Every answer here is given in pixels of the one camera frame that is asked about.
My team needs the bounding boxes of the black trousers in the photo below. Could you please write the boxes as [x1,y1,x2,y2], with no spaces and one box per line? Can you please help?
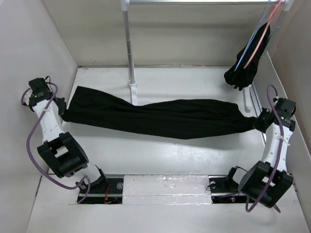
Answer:
[61,86,257,140]

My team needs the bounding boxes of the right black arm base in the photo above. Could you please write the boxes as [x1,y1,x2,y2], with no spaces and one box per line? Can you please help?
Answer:
[206,177,246,204]

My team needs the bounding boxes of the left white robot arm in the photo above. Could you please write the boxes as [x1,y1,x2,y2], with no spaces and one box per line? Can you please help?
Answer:
[21,78,108,193]

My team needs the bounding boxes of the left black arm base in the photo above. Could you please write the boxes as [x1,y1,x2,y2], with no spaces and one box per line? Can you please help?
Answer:
[77,175,124,204]

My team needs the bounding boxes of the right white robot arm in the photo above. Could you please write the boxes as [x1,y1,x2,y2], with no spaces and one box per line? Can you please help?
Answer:
[225,98,296,212]

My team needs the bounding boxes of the black garment on hanger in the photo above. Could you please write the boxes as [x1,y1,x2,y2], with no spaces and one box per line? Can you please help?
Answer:
[224,23,270,91]

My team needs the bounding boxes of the blue clothes hanger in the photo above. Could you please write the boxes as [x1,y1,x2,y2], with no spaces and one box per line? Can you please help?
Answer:
[234,0,271,71]

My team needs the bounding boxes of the silver clothes rack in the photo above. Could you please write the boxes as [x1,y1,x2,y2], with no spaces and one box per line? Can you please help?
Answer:
[121,0,294,112]

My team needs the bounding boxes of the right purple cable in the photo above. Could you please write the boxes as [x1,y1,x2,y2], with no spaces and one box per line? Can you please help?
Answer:
[245,84,285,213]

